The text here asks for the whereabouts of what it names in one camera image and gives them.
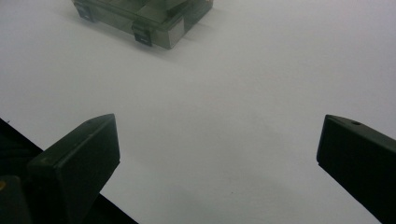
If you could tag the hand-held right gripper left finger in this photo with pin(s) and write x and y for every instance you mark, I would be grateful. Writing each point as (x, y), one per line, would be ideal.
(77, 168)

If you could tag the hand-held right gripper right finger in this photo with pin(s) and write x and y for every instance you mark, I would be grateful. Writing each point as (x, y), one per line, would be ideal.
(361, 161)

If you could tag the clear grey compartment storage box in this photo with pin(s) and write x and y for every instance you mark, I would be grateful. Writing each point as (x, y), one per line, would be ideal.
(149, 18)

